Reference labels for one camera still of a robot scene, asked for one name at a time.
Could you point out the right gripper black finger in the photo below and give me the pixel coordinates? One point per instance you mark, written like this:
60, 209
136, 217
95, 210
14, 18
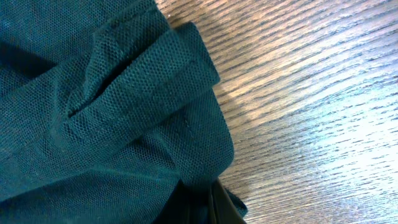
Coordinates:
221, 208

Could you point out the dark green polo shirt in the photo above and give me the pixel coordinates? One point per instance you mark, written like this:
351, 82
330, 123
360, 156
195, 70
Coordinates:
108, 115

